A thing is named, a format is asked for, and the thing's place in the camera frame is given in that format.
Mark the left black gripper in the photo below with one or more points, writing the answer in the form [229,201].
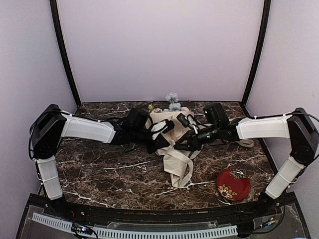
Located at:
[158,144]

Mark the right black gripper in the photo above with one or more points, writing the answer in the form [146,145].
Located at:
[196,144]

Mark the beige wrapping paper sheet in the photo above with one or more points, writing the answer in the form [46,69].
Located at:
[178,130]

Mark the white printed ribbon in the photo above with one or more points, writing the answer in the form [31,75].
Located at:
[178,164]

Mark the blue fake flower stem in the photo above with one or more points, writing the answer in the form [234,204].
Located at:
[173,99]

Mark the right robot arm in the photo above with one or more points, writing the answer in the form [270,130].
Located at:
[293,136]

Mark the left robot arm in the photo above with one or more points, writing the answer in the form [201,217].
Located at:
[55,127]

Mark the red floral plate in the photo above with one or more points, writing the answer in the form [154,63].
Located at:
[233,184]

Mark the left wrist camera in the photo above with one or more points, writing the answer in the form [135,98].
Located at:
[163,126]

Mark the black front table rail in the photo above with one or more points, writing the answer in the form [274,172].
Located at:
[234,214]

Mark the white slotted cable duct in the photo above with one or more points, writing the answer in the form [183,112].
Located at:
[134,231]

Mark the left black frame post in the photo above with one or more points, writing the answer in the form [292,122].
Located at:
[63,51]

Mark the black frame post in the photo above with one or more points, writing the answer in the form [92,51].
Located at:
[257,53]
[63,51]

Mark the right black frame post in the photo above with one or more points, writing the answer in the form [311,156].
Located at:
[257,53]

